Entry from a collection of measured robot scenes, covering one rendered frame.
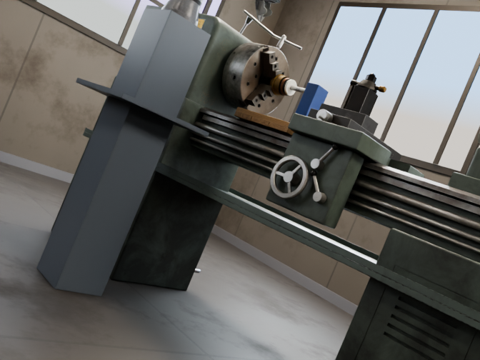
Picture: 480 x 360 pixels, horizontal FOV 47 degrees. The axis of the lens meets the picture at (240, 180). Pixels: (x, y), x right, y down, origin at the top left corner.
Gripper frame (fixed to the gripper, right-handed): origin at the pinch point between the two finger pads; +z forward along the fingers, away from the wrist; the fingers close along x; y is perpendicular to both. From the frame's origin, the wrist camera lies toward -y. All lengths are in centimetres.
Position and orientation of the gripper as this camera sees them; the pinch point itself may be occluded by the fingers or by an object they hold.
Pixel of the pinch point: (258, 18)
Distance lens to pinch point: 261.4
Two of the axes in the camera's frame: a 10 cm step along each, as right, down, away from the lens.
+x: 7.0, 0.2, 7.2
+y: 6.8, 3.0, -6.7
